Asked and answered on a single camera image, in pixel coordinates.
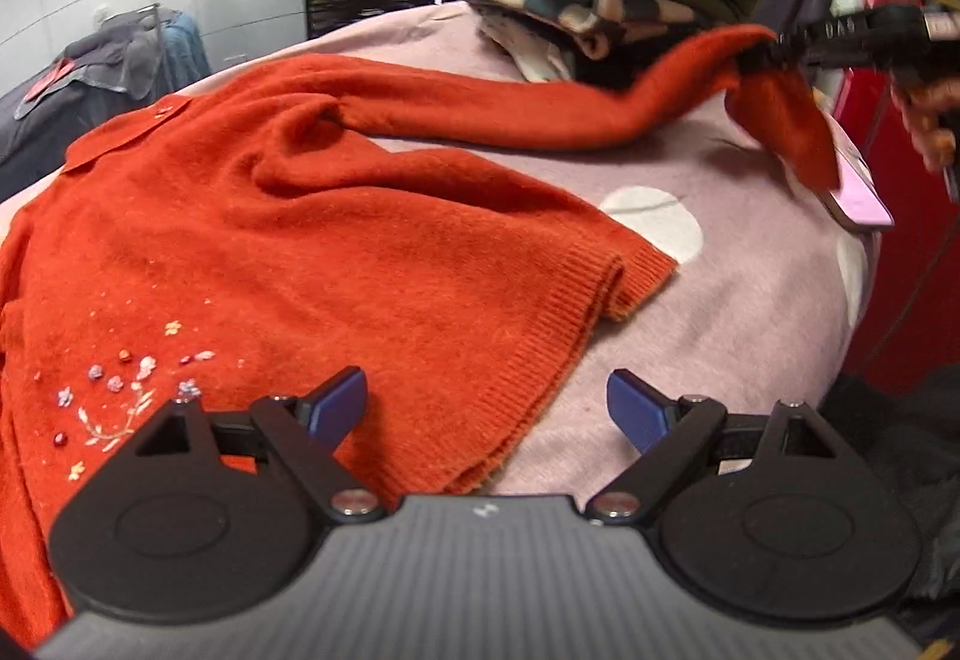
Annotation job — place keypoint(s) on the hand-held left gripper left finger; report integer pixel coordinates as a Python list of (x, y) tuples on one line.
[(341, 405)]

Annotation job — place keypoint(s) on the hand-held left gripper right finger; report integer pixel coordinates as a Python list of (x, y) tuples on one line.
[(634, 409)]

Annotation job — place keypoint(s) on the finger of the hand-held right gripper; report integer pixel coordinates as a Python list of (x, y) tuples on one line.
[(780, 51)]

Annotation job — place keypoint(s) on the orange knit sweater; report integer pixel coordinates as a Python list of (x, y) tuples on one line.
[(337, 217)]

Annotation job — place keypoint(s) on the person's right hand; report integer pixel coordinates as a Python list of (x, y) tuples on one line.
[(930, 124)]

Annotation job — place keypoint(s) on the pink smartphone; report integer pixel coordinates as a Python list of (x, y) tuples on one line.
[(855, 195)]

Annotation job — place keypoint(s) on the pink polka dot blanket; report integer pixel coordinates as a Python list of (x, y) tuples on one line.
[(750, 300)]

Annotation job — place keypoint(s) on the red cabinet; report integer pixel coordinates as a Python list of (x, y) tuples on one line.
[(911, 270)]

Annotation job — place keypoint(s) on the white folded cloth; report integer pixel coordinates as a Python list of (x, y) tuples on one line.
[(525, 56)]

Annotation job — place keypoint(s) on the dark cloth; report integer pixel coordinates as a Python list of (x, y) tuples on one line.
[(900, 450)]

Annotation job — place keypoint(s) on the blue denim cloth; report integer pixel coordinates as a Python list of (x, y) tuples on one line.
[(187, 52)]

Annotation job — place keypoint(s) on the dark grey quilt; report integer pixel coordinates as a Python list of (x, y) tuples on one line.
[(97, 90)]

